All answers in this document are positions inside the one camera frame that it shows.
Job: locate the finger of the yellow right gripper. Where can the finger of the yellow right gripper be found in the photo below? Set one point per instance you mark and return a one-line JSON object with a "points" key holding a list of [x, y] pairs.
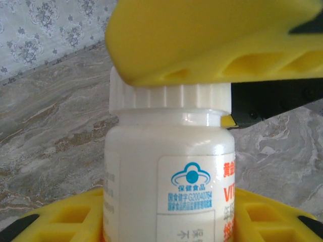
{"points": [[265, 100], [189, 37]]}

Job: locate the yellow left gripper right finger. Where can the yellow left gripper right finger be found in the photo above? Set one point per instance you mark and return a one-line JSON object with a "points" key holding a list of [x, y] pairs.
{"points": [[272, 221]]}

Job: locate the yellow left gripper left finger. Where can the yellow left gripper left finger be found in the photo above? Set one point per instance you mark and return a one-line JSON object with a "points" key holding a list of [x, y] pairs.
{"points": [[63, 221]]}

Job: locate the white-capped bottle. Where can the white-capped bottle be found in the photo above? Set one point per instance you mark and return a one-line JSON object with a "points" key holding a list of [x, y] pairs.
{"points": [[176, 99]]}

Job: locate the white plastic pill bottle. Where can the white plastic pill bottle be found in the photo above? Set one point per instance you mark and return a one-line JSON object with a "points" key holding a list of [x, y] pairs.
{"points": [[151, 151]]}

